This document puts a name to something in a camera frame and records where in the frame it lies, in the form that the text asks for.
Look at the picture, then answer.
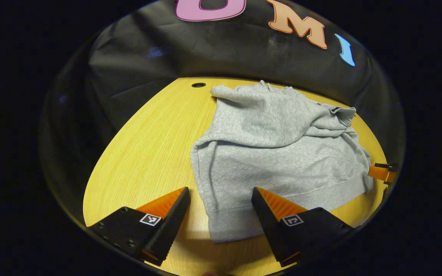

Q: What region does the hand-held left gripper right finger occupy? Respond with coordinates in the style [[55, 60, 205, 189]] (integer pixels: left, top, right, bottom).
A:
[[252, 187, 356, 268]]

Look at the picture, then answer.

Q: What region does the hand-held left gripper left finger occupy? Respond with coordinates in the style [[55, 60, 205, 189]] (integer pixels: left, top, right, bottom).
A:
[[87, 187, 191, 266]]

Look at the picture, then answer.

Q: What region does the grey zip-neck sweatshirt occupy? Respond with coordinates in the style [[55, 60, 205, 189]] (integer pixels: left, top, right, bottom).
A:
[[190, 80, 374, 244]]

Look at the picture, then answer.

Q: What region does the black backdrop cloth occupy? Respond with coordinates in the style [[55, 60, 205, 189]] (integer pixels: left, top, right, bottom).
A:
[[41, 0, 406, 223]]

